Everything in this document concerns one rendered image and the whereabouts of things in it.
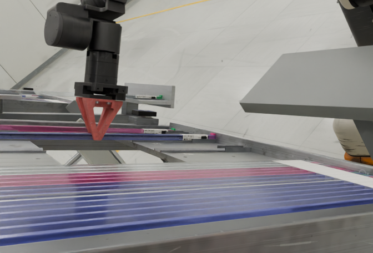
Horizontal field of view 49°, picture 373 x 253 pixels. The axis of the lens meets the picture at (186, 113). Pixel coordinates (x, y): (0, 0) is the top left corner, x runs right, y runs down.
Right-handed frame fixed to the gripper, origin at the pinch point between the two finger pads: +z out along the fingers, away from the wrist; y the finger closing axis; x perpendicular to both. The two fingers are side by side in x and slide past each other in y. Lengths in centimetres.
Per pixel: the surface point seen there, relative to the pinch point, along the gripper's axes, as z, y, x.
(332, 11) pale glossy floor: -78, -121, 205
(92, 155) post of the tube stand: 11, -46, 16
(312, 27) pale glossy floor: -65, -126, 192
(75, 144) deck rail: 4.4, -19.2, 2.4
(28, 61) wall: -51, -759, 131
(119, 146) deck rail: 4.5, -19.2, 12.8
